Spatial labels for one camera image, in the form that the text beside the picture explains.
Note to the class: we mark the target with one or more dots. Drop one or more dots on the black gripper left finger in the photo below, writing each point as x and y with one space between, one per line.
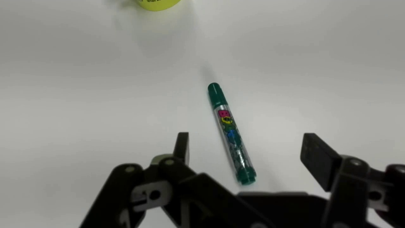
189 199

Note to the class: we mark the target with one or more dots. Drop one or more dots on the green glitter marker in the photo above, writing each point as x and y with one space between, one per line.
232 138

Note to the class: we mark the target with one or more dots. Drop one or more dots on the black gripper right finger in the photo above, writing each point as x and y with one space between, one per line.
355 186

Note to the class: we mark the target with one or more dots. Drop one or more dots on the green plastic cup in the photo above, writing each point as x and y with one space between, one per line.
157 5

